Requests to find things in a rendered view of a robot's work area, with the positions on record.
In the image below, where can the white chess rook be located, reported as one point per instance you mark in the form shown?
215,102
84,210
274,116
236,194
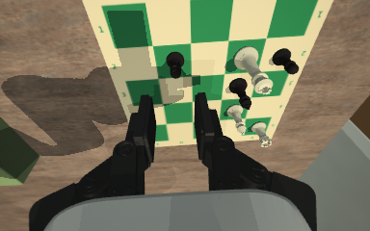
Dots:
259,129

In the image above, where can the green and cream chessboard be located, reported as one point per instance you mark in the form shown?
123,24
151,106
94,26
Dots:
136,37

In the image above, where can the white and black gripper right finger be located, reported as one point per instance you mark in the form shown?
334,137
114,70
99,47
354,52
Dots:
231,169

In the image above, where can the white chess king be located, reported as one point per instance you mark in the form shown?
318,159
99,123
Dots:
246,58

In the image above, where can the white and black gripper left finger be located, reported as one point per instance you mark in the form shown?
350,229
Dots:
120,175

